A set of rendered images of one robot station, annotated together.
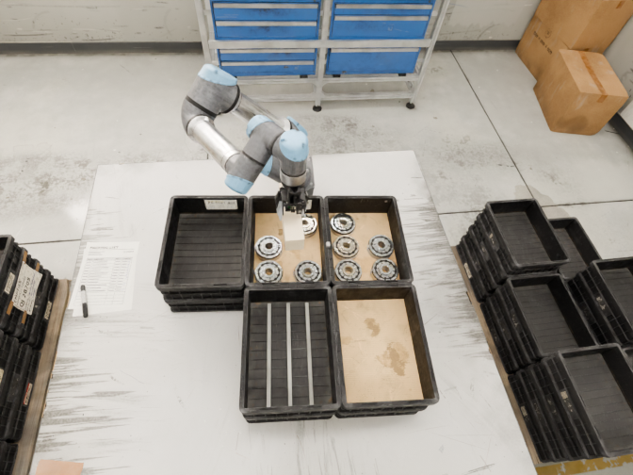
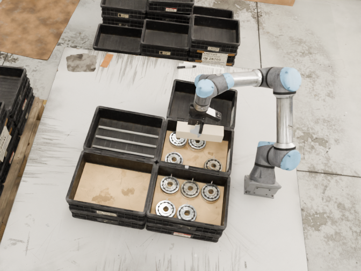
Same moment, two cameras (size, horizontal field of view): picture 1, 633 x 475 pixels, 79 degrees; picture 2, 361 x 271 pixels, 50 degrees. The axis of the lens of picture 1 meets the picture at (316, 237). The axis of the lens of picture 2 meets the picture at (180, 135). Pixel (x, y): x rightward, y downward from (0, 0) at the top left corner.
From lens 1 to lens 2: 1.48 m
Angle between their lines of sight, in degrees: 50
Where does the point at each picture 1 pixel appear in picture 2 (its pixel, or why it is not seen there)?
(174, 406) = (119, 100)
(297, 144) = (200, 84)
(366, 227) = (207, 212)
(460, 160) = not seen: outside the picture
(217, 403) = not seen: hidden behind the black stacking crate
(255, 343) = (136, 127)
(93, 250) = (218, 70)
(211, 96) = (273, 75)
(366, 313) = (138, 191)
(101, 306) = (182, 73)
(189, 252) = not seen: hidden behind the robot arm
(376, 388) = (89, 182)
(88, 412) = (128, 69)
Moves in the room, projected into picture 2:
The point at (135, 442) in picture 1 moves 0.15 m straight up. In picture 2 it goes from (108, 84) to (107, 69)
